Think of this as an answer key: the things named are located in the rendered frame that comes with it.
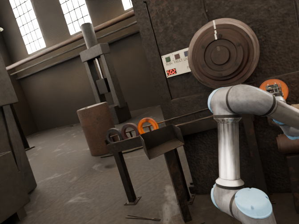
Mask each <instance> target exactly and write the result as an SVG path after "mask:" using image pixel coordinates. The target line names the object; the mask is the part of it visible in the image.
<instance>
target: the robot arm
mask: <svg viewBox="0 0 299 224"><path fill-rule="evenodd" d="M267 85H268V84H267ZM265 87H266V91H264V90H262V89H260V88H257V87H254V86H250V85H246V84H239V85H235V86H229V87H222V88H219V89H216V90H214V91H213V92H212V93H211V94H210V96H209V99H208V107H209V109H210V110H211V112H212V113H213V115H214V120H216V121H217V126H218V164H219V178H218V179H217V180H216V184H215V185H214V186H213V188H212V190H211V199H212V201H213V203H214V205H215V206H216V207H218V208H219V209H220V210H221V211H223V212H225V213H227V214H229V215H230V216H232V217H234V218H235V219H237V220H239V221H241V222H242V224H277V223H276V221H275V216H274V214H273V210H272V205H271V202H270V201H269V198H268V196H267V195H266V194H265V193H264V192H263V191H261V190H259V189H256V188H244V181H243V180H241V178H240V160H239V135H238V122H239V121H240V120H241V119H242V114H255V115H258V116H261V117H264V116H267V117H270V118H272V119H273V121H274V122H275V123H277V124H278V125H279V126H280V128H281V129H282V130H283V132H284V134H285V135H286V136H287V137H288V138H289V139H291V140H295V139H299V109H296V108H294V107H292V106H290V105H288V104H286V101H285V99H284V98H283V97H284V95H283V92H282V88H281V85H280V83H279V86H278V84H276V83H275V84H272V85H268V86H265ZM279 88H280V89H279Z"/></svg>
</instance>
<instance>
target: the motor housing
mask: <svg viewBox="0 0 299 224"><path fill-rule="evenodd" d="M276 141H277V145H278V149H279V152H281V153H282V154H285V159H286V164H287V169H288V174H289V178H290V183H291V189H292V194H293V198H294V203H295V208H296V211H297V214H299V139H295V140H291V139H289V138H288V137H287V136H286V135H285V134H284V133H283V134H280V135H278V137H276Z"/></svg>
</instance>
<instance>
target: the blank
mask: <svg viewBox="0 0 299 224"><path fill-rule="evenodd" d="M275 83H276V84H278V86H279V83H280V85H281V88H282V92H283V95H284V97H283V98H284V99H285V100H286V98H287V96H288V87H287V85H286V84H285V83H284V82H283V81H281V80H278V79H270V80H267V81H265V82H263V83H262V84H261V85H260V87H259V88H260V89H262V90H264V91H266V87H265V86H268V85H272V84H275ZM267 84H268V85H267Z"/></svg>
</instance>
